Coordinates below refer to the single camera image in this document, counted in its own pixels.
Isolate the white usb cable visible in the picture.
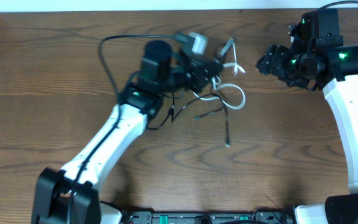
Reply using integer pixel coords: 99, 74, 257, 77
193, 37, 247, 111

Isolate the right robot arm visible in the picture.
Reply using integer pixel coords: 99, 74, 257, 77
256, 7, 358, 223

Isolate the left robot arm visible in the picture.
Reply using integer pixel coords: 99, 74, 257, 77
31, 40, 223, 224

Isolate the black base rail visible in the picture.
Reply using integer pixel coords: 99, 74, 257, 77
119, 209, 295, 224

